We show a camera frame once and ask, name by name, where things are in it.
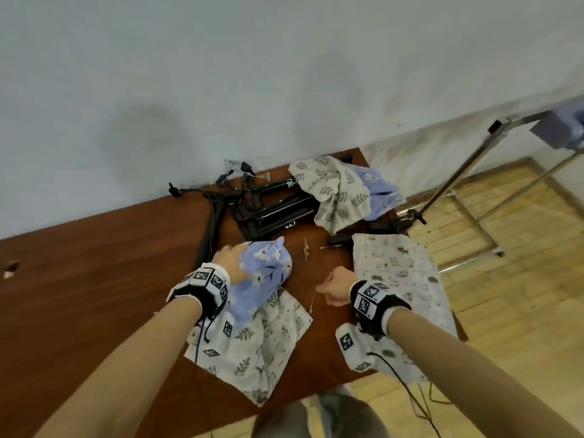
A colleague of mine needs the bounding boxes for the person's left hand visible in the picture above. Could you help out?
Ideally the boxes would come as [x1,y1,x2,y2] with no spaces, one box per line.
[210,243,252,286]

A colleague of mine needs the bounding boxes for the person's right hand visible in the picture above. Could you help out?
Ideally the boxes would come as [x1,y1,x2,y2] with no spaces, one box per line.
[315,266,359,308]

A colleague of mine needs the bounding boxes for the black tripod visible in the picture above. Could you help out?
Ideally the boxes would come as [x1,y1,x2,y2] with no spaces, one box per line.
[193,191,229,269]

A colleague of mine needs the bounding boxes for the black bracket arm with knob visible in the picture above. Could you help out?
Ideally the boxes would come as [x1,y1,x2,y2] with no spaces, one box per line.
[326,207,428,249]

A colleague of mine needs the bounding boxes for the cat print fabric bag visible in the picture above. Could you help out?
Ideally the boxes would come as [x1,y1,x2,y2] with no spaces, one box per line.
[351,232,459,386]

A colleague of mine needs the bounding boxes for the pile of black tripods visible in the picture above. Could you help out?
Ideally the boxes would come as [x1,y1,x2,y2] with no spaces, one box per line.
[228,175,322,242]

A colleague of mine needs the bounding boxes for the metal clothes rack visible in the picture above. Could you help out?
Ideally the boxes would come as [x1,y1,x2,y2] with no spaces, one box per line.
[406,109,584,274]

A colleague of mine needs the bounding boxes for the person's left forearm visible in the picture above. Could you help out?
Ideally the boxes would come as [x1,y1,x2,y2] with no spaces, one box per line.
[34,295,204,438]

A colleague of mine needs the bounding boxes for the person's right forearm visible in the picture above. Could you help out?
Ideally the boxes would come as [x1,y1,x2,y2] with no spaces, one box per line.
[385,307,574,438]

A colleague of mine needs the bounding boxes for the black left wrist strap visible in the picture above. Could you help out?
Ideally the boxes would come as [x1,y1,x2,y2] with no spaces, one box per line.
[165,263,232,321]

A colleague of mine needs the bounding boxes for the black wrist strap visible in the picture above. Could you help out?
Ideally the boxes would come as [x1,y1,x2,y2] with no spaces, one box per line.
[349,280,412,341]
[165,263,232,321]

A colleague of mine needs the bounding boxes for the black right wrist strap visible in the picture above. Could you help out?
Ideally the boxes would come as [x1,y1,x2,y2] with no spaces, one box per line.
[349,280,412,341]

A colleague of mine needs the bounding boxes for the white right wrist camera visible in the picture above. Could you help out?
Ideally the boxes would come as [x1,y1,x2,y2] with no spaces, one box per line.
[335,321,389,375]

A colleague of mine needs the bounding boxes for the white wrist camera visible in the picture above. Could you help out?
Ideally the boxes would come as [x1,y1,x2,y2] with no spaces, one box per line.
[335,321,389,375]
[184,310,238,361]

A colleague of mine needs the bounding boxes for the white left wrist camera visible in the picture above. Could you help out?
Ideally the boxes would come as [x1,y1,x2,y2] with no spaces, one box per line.
[184,310,238,361]

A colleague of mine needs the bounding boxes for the thin black right cable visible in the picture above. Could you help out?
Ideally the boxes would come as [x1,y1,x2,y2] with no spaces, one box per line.
[367,350,443,438]

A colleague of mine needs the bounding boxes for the purple hook rail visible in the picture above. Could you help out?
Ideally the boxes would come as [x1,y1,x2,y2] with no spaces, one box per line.
[529,99,584,151]

